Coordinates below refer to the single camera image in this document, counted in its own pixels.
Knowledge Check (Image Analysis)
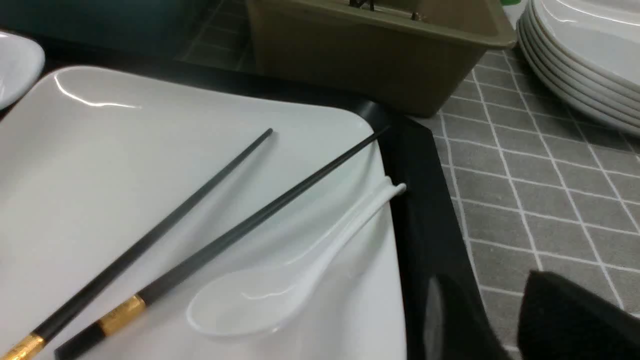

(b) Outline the grey checked tablecloth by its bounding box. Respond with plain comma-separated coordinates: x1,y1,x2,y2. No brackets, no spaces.
175,0,640,360

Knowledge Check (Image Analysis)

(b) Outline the brown plastic chopstick bin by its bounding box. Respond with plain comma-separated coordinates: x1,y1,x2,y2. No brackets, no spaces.
246,0,517,117

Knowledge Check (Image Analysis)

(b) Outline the white ceramic soup spoon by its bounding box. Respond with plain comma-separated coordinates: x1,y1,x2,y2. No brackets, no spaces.
185,177,407,341

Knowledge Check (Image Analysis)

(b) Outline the black chopstick gold band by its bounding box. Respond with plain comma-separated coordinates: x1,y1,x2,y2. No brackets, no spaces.
54,125,390,360
2,128,274,360

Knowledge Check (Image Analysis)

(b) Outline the small white square bowl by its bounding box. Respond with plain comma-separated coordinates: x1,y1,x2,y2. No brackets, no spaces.
0,31,45,110

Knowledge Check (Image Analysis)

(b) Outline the stack of white plates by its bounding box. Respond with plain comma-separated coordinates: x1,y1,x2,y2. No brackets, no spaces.
516,0,640,136

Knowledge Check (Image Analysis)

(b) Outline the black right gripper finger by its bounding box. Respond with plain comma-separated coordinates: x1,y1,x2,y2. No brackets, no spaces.
517,271,640,360

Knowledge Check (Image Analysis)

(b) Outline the black plastic serving tray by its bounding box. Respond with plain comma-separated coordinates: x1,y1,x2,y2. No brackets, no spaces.
23,32,510,360

